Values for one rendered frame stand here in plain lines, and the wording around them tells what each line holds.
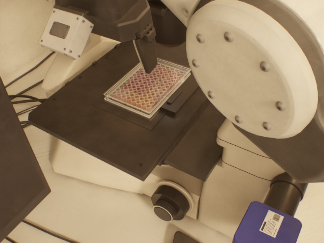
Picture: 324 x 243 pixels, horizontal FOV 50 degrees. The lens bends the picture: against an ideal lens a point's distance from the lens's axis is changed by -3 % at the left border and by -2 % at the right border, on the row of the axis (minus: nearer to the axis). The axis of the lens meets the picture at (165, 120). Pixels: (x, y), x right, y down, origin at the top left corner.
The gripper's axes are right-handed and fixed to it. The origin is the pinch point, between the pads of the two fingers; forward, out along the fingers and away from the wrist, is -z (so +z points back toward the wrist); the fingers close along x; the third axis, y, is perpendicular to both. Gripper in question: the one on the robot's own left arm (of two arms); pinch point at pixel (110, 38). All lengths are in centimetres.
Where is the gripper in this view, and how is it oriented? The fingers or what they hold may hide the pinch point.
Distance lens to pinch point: 45.3
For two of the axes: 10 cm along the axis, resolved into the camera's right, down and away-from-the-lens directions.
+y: -5.0, 7.3, -4.6
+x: -8.6, -3.5, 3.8
